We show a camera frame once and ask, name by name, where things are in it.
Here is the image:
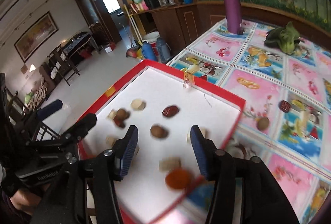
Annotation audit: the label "orange mandarin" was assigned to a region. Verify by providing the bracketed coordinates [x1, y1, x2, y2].
[165, 168, 193, 190]

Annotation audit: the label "wooden chair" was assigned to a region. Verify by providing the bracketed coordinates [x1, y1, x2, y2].
[48, 45, 80, 86]

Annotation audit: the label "person's left hand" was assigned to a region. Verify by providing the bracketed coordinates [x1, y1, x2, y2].
[10, 189, 42, 216]

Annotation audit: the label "small beige cake round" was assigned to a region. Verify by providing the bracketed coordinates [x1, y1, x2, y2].
[131, 98, 146, 111]

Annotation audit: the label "purple thermos bottle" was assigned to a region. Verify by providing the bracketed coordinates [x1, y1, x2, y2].
[223, 0, 242, 34]

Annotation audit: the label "red white tray box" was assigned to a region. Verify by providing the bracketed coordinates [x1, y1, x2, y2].
[80, 60, 245, 223]

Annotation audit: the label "large beige cake block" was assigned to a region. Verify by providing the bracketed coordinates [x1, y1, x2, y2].
[159, 157, 181, 172]

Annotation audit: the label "colourful printed tablecloth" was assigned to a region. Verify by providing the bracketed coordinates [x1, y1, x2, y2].
[169, 20, 330, 223]

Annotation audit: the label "brown kiwi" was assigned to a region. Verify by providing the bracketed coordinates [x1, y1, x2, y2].
[150, 124, 168, 139]

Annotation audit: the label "brown longan fruit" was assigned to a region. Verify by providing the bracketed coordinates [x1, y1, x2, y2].
[115, 108, 130, 121]

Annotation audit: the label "dark red date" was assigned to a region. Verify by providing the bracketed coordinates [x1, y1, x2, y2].
[278, 100, 291, 113]

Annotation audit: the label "wrinkled red date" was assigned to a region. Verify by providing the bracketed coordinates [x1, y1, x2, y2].
[162, 105, 180, 118]

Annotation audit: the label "green bok choy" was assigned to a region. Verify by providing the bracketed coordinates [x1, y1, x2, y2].
[264, 21, 301, 54]

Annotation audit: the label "framed wall painting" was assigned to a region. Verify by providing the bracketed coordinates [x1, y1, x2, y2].
[14, 12, 58, 63]

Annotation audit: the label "blue thermos jugs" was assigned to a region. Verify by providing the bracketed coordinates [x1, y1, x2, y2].
[141, 37, 172, 64]

